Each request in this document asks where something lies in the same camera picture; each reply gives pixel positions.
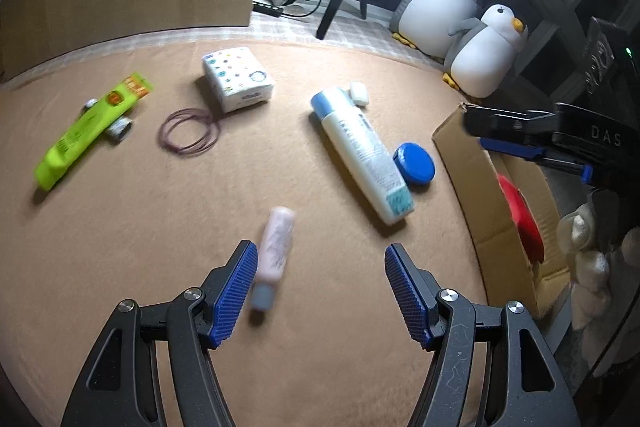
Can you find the white and blue lotion tube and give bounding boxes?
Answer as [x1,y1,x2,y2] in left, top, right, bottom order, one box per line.
[310,88,416,226]

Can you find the red pouch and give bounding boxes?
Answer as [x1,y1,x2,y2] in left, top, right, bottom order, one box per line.
[496,173,546,265]

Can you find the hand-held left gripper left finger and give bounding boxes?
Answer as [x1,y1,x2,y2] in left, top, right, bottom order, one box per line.
[60,239,261,427]

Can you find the small silver can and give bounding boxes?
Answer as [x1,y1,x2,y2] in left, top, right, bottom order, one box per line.
[106,117,133,141]

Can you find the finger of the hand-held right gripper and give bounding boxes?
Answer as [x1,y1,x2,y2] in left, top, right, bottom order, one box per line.
[478,137,594,184]
[462,104,558,142]

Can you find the large penguin plush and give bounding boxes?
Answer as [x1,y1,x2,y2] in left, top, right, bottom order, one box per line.
[390,0,493,58]

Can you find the green tube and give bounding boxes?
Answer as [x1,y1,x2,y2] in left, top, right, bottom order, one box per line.
[34,73,154,192]

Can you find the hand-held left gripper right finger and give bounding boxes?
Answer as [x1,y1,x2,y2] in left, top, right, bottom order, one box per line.
[384,243,583,427]

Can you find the checkered mat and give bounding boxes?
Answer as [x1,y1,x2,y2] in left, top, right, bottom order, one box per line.
[250,9,451,70]

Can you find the small white case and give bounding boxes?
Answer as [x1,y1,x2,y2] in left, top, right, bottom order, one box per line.
[348,81,371,106]

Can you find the blue round tin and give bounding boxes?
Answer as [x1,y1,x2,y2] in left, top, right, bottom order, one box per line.
[392,142,437,188]

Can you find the dotted tissue pack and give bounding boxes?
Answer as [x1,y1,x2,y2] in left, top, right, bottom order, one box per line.
[201,47,276,112]

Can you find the small penguin plush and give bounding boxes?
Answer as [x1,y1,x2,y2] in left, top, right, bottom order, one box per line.
[441,3,530,98]

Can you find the purple rubber bands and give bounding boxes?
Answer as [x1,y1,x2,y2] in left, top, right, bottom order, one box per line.
[160,107,221,156]

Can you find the pink bottle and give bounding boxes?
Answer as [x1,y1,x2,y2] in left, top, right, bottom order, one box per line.
[250,206,296,312]

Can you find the cardboard box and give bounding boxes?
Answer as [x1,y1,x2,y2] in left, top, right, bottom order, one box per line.
[431,103,576,320]

